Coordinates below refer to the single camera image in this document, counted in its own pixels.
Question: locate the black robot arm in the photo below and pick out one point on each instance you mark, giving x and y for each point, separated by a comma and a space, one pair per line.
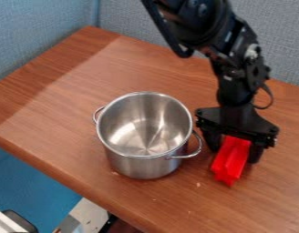
204, 26

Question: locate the stainless steel pot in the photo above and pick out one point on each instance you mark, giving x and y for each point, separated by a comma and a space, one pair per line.
144, 128

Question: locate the white table leg frame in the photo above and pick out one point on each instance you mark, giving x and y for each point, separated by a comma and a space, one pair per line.
85, 219

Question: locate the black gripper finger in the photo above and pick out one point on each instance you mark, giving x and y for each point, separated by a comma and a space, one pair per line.
214, 139
257, 150

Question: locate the black and white object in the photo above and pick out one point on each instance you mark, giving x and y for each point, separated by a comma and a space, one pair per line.
13, 223

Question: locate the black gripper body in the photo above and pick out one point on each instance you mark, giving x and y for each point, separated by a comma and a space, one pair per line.
238, 121

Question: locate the red plastic block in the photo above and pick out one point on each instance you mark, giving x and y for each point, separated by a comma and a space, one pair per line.
230, 160

